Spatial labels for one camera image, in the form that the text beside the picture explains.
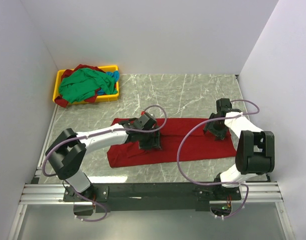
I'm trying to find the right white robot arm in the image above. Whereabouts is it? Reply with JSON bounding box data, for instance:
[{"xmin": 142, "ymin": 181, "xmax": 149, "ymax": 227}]
[{"xmin": 203, "ymin": 98, "xmax": 275, "ymax": 193}]

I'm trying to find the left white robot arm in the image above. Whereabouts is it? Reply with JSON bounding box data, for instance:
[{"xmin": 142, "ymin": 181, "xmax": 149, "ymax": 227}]
[{"xmin": 45, "ymin": 112, "xmax": 161, "ymax": 201}]

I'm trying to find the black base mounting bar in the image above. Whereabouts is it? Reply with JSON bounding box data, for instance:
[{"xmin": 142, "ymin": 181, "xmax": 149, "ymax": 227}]
[{"xmin": 62, "ymin": 181, "xmax": 244, "ymax": 217}]

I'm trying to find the blue t shirt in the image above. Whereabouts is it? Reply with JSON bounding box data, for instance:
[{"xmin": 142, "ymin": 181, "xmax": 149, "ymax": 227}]
[{"xmin": 96, "ymin": 70, "xmax": 120, "ymax": 96}]

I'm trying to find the yellow plastic bin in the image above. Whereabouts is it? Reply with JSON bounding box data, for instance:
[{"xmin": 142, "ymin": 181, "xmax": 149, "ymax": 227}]
[{"xmin": 52, "ymin": 64, "xmax": 120, "ymax": 108}]

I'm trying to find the green t shirt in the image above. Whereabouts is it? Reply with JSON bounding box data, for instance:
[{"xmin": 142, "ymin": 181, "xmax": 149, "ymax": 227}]
[{"xmin": 59, "ymin": 68, "xmax": 108, "ymax": 103}]

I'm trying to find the dark red t shirt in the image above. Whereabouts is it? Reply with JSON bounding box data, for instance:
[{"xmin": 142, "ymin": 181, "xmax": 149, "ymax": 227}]
[{"xmin": 53, "ymin": 64, "xmax": 115, "ymax": 108}]

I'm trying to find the aluminium frame rail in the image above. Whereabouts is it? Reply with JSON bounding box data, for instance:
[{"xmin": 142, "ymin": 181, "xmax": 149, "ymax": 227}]
[{"xmin": 9, "ymin": 182, "xmax": 295, "ymax": 240}]

